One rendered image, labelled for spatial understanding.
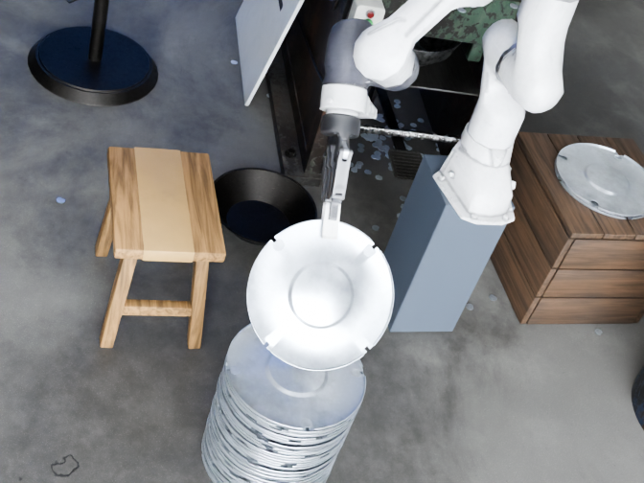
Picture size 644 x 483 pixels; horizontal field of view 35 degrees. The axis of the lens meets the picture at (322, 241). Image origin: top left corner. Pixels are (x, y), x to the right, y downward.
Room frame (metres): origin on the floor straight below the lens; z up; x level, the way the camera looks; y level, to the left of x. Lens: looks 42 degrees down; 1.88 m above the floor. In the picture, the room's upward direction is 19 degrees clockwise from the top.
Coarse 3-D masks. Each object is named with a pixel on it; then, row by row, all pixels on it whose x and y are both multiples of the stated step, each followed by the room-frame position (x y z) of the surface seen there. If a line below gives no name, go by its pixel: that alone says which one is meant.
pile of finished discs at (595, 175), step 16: (576, 144) 2.44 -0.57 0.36; (592, 144) 2.46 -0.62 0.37; (560, 160) 2.34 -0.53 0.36; (576, 160) 2.36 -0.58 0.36; (592, 160) 2.39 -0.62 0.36; (608, 160) 2.42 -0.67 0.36; (624, 160) 2.44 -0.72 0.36; (560, 176) 2.26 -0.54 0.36; (576, 176) 2.29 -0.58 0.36; (592, 176) 2.31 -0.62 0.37; (608, 176) 2.33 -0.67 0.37; (624, 176) 2.36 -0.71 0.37; (640, 176) 2.39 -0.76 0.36; (576, 192) 2.22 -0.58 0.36; (592, 192) 2.25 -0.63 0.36; (608, 192) 2.26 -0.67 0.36; (624, 192) 2.29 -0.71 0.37; (640, 192) 2.32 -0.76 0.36; (592, 208) 2.18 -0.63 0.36; (608, 208) 2.20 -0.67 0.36; (624, 208) 2.22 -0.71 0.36; (640, 208) 2.25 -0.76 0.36
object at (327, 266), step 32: (320, 224) 1.49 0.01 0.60; (288, 256) 1.43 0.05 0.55; (320, 256) 1.45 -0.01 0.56; (352, 256) 1.48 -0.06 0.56; (256, 288) 1.37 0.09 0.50; (288, 288) 1.39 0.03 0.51; (320, 288) 1.41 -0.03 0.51; (352, 288) 1.44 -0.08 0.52; (384, 288) 1.46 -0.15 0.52; (256, 320) 1.33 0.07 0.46; (288, 320) 1.35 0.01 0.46; (320, 320) 1.37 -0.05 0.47; (352, 320) 1.40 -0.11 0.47; (384, 320) 1.43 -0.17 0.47; (288, 352) 1.32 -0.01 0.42; (320, 352) 1.34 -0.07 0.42; (352, 352) 1.36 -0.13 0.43
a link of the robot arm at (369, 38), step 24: (408, 0) 1.68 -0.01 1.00; (432, 0) 1.68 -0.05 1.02; (456, 0) 1.70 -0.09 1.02; (480, 0) 1.75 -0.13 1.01; (384, 24) 1.64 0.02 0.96; (408, 24) 1.64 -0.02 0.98; (432, 24) 1.66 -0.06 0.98; (360, 48) 1.61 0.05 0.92; (384, 48) 1.60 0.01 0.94; (408, 48) 1.62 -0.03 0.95; (384, 72) 1.59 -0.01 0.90; (408, 72) 1.65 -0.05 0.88
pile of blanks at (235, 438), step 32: (224, 384) 1.31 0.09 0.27; (224, 416) 1.29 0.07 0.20; (256, 416) 1.25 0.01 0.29; (352, 416) 1.32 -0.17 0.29; (224, 448) 1.27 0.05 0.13; (256, 448) 1.24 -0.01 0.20; (288, 448) 1.24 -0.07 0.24; (320, 448) 1.27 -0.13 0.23; (224, 480) 1.25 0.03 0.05; (256, 480) 1.24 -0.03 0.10; (288, 480) 1.25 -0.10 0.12; (320, 480) 1.33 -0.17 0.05
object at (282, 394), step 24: (240, 336) 1.42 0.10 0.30; (240, 360) 1.36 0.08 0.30; (264, 360) 1.38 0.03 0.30; (240, 384) 1.30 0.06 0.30; (264, 384) 1.32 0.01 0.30; (288, 384) 1.34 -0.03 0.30; (312, 384) 1.36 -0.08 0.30; (336, 384) 1.39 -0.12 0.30; (360, 384) 1.41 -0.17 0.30; (264, 408) 1.27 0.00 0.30; (288, 408) 1.29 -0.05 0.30; (312, 408) 1.31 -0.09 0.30; (336, 408) 1.33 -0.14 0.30
